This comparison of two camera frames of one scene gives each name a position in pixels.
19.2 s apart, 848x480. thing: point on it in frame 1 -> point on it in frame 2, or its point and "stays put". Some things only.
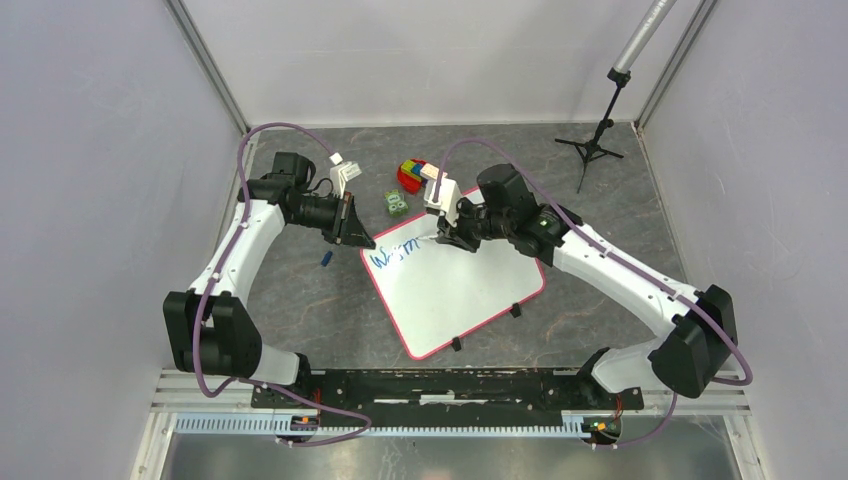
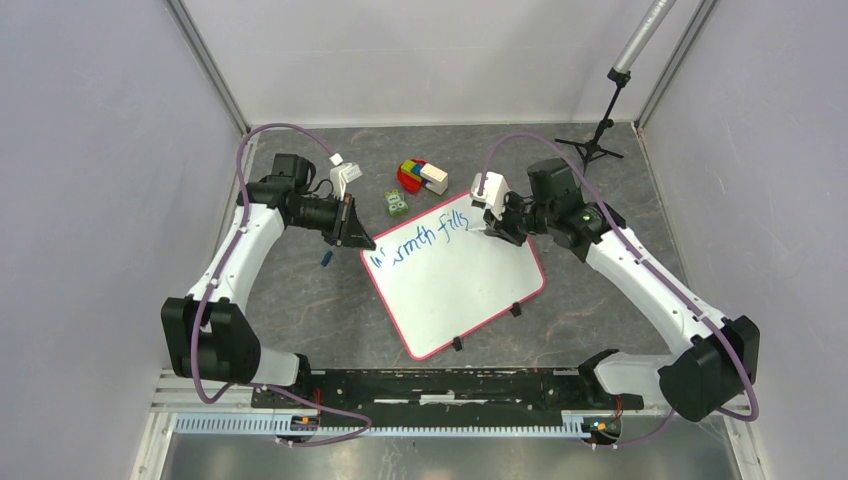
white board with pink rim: x=435 y=290 stays put
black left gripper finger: x=353 y=232 stays put
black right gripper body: x=472 y=225 -> x=519 y=219
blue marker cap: x=326 y=258 stays put
